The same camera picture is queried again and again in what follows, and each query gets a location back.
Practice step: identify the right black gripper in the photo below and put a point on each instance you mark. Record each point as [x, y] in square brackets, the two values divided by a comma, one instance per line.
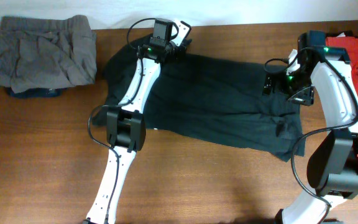
[304, 98]

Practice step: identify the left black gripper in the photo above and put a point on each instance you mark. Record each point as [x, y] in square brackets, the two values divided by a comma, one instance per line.
[181, 49]

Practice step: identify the black Nike t-shirt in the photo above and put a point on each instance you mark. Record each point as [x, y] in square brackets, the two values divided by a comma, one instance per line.
[222, 101]

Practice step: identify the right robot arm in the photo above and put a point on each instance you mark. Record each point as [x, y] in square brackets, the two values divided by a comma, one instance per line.
[332, 170]

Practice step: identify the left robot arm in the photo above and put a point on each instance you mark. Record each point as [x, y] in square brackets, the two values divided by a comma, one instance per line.
[125, 125]

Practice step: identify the black logo t-shirt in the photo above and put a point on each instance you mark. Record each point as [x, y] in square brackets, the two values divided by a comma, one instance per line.
[344, 33]

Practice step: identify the folded dark navy garment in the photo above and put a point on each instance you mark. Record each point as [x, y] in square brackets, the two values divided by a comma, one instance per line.
[36, 93]

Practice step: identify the folded grey shorts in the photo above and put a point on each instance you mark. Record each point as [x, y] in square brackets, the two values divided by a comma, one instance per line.
[46, 53]

